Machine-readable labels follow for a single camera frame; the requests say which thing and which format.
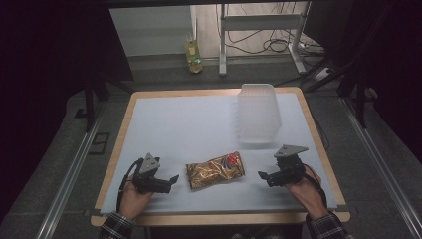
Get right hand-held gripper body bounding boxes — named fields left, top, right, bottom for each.
left=267, top=143, right=310, bottom=188

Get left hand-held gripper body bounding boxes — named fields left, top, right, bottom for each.
left=133, top=152, right=173, bottom=195

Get gold foil snack packet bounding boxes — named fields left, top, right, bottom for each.
left=185, top=150, right=247, bottom=191

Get translucent plastic container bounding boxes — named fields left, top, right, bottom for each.
left=236, top=83, right=283, bottom=144

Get person's left hand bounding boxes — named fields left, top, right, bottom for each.
left=118, top=174, right=154, bottom=221

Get person's right hand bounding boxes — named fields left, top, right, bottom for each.
left=286, top=164, right=330, bottom=221

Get wooden table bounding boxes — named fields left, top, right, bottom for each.
left=90, top=86, right=352, bottom=228

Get white table mat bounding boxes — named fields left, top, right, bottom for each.
left=100, top=92, right=339, bottom=215

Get white power strip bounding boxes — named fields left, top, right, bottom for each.
left=314, top=67, right=332, bottom=83

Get black metal stand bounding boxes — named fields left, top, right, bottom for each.
left=303, top=49, right=379, bottom=129
left=74, top=74, right=134, bottom=133

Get yellow drink bottle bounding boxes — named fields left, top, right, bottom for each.
left=184, top=31, right=204, bottom=75

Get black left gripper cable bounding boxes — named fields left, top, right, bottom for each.
left=115, top=157, right=145, bottom=214

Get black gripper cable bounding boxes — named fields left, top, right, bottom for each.
left=302, top=162, right=328, bottom=210
left=115, top=157, right=145, bottom=214

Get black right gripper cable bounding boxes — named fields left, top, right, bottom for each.
left=302, top=162, right=328, bottom=210

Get aluminium floor rail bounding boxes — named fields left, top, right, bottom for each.
left=34, top=101, right=107, bottom=239
left=340, top=97, right=422, bottom=239

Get black floor cables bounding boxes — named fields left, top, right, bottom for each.
left=215, top=2, right=327, bottom=68

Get white metal desk frame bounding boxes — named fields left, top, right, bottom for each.
left=218, top=2, right=313, bottom=78

